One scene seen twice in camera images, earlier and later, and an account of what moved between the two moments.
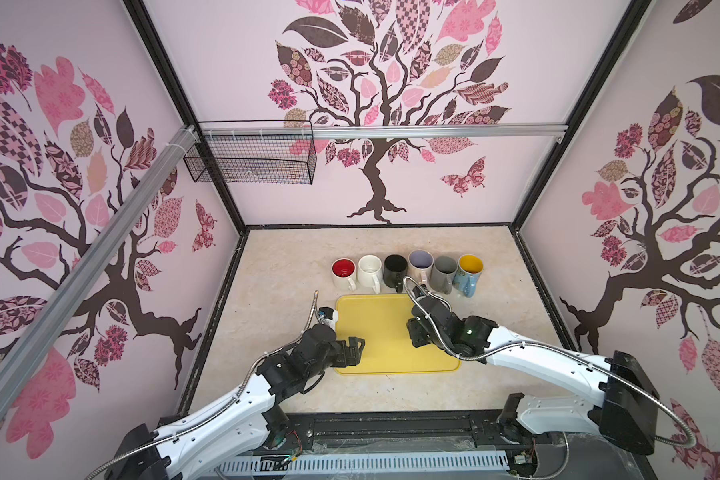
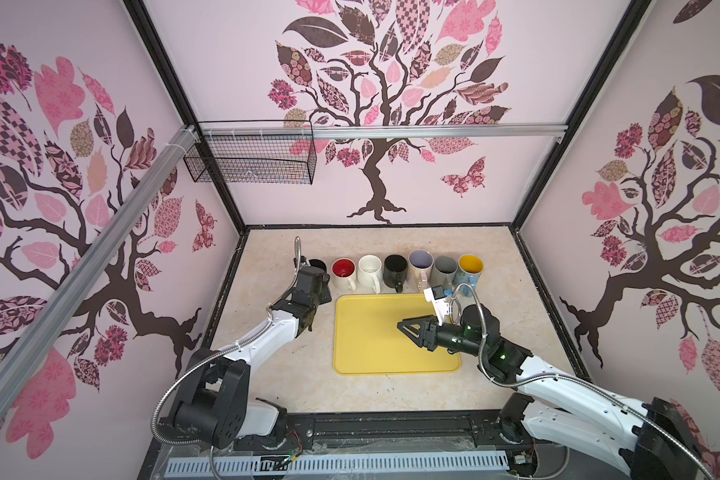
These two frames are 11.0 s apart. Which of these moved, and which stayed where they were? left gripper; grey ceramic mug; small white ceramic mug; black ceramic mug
Moved: left gripper
Stayed: grey ceramic mug; small white ceramic mug; black ceramic mug
